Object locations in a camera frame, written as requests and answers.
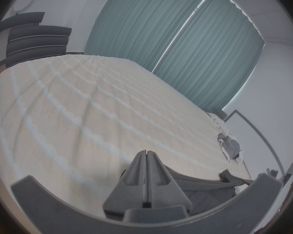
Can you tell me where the blue-green curtain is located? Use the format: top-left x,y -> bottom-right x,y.
84,0 -> 211,72
153,0 -> 265,110

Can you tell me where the black T-shirt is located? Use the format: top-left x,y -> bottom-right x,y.
165,166 -> 253,215

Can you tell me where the white printed pillow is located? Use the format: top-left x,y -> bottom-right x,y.
206,112 -> 233,137

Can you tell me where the dark grey bedside table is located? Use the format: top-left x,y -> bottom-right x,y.
215,109 -> 228,120

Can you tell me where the bed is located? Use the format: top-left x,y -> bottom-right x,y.
0,55 -> 284,214

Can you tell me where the dark grey dresser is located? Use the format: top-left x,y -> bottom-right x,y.
0,12 -> 72,69

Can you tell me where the grey garment with white hem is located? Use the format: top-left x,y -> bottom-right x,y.
217,133 -> 241,161

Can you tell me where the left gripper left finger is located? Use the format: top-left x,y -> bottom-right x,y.
103,150 -> 147,214

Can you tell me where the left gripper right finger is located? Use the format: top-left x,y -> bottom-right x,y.
147,150 -> 193,213

